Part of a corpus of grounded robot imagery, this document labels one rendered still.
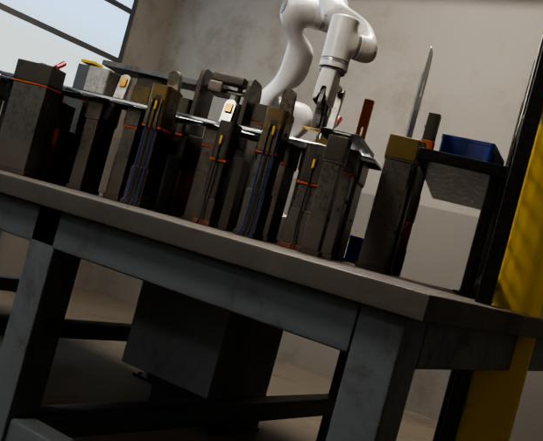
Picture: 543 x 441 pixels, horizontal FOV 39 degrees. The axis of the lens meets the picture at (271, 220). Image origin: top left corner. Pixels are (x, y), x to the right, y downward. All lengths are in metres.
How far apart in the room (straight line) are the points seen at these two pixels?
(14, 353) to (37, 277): 0.16
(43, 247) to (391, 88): 3.34
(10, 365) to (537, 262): 1.09
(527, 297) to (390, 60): 3.25
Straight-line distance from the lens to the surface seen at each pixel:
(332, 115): 2.43
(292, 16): 2.70
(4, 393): 1.70
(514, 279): 1.66
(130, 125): 2.39
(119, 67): 2.83
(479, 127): 4.43
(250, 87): 2.50
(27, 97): 2.40
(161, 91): 2.20
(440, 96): 4.57
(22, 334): 1.67
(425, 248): 4.38
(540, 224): 1.67
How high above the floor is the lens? 0.72
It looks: 1 degrees up
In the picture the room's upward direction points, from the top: 15 degrees clockwise
